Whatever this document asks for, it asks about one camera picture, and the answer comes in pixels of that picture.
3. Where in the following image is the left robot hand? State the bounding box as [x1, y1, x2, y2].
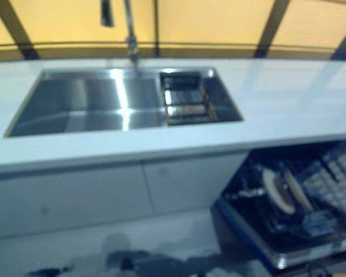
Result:
[28, 266, 70, 277]

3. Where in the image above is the cream round plate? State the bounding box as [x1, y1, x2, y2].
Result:
[261, 168, 296, 215]
[283, 167, 314, 212]

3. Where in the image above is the black built-in dishwasher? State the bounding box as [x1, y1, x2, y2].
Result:
[210, 141, 346, 269]

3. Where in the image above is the grey dishwasher cutlery basket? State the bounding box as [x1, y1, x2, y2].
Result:
[300, 145, 346, 220]

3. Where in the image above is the wide white cabinet door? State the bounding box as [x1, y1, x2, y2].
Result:
[0, 163, 155, 241]

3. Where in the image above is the narrow white cabinet door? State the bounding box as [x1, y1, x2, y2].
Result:
[142, 152, 250, 215]

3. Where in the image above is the stainless steel sink basin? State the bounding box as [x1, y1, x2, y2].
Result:
[3, 66, 245, 139]

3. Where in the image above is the black sink dish rack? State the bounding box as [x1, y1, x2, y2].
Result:
[159, 71, 219, 127]

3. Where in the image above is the chrome pull-down kitchen faucet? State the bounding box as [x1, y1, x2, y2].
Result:
[100, 0, 141, 73]

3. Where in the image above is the dark wire dishwasher basket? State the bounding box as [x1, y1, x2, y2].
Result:
[227, 142, 346, 235]

